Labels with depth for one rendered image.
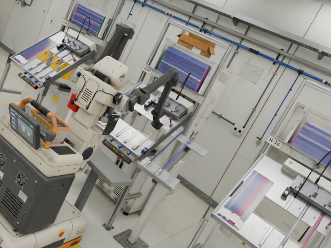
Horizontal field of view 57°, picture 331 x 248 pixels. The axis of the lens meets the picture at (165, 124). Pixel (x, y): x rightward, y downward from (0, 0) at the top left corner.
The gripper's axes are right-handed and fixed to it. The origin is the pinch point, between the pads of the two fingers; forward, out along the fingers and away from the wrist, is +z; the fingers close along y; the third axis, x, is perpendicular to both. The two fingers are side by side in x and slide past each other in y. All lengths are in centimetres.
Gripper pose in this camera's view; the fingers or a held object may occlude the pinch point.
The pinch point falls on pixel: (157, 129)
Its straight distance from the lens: 279.4
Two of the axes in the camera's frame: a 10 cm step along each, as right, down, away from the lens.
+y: -7.4, -5.0, 4.4
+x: -6.6, 6.3, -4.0
